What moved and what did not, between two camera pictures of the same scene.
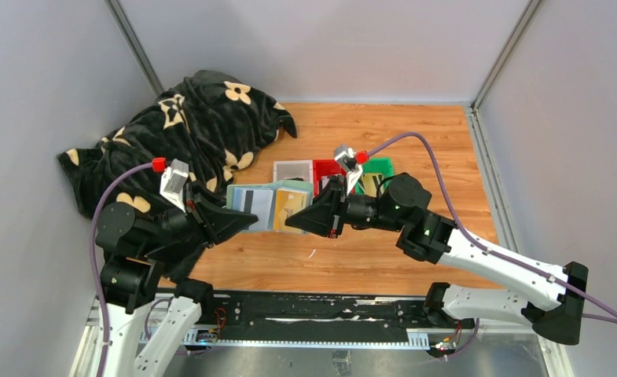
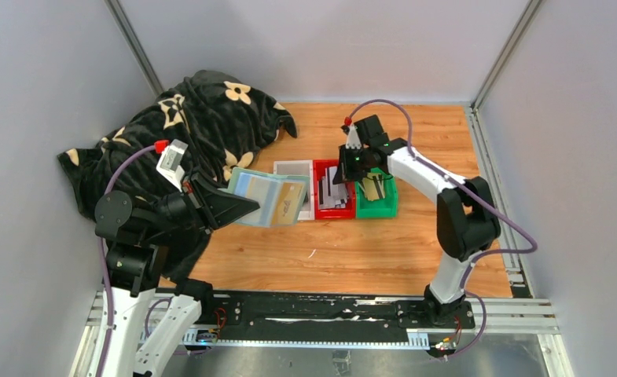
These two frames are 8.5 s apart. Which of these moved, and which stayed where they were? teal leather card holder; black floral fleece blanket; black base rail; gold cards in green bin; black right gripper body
Moved: teal leather card holder; black right gripper body
Stayed: gold cards in green bin; black floral fleece blanket; black base rail
